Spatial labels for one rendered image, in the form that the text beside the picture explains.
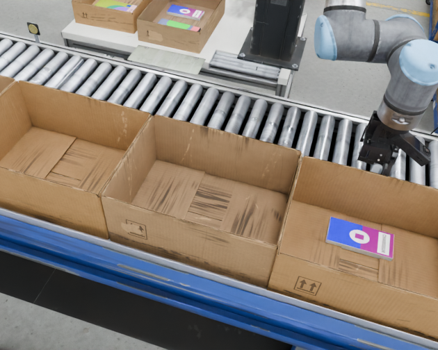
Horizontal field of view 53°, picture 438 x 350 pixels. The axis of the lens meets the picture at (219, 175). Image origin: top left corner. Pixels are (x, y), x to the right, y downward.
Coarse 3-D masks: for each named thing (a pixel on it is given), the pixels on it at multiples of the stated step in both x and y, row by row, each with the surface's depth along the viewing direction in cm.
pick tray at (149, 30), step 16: (160, 0) 202; (176, 0) 213; (192, 0) 211; (208, 0) 209; (224, 0) 203; (144, 16) 190; (160, 16) 204; (176, 16) 204; (208, 16) 206; (144, 32) 186; (160, 32) 184; (176, 32) 182; (192, 32) 180; (208, 32) 190; (176, 48) 187; (192, 48) 185
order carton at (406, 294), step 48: (336, 192) 111; (384, 192) 106; (432, 192) 102; (288, 240) 108; (432, 240) 111; (288, 288) 95; (336, 288) 89; (384, 288) 84; (432, 288) 102; (432, 336) 91
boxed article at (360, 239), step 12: (336, 228) 110; (348, 228) 110; (360, 228) 110; (372, 228) 111; (336, 240) 108; (348, 240) 108; (360, 240) 108; (372, 240) 108; (384, 240) 109; (360, 252) 107; (372, 252) 106; (384, 252) 106
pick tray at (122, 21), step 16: (80, 0) 196; (96, 0) 210; (112, 0) 211; (128, 0) 211; (144, 0) 196; (80, 16) 194; (96, 16) 192; (112, 16) 190; (128, 16) 188; (128, 32) 194
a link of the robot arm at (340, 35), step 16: (336, 0) 92; (352, 0) 91; (320, 16) 95; (336, 16) 92; (352, 16) 92; (320, 32) 94; (336, 32) 92; (352, 32) 92; (368, 32) 92; (320, 48) 95; (336, 48) 93; (352, 48) 93; (368, 48) 93
